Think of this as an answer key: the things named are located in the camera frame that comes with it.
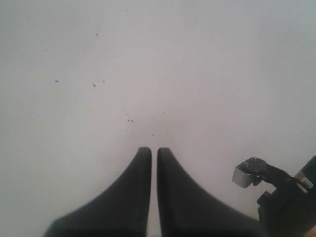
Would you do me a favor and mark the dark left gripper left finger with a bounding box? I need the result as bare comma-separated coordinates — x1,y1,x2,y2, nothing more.
44,147,152,237

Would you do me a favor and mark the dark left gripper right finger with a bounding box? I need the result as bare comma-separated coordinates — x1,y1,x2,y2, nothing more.
157,148,268,237

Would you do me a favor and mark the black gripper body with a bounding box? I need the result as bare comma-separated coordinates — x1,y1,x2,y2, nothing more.
257,164,316,237

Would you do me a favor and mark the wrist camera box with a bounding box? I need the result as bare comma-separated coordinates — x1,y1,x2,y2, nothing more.
232,157,267,188

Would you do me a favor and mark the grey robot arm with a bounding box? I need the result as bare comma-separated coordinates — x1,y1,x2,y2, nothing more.
45,147,316,237

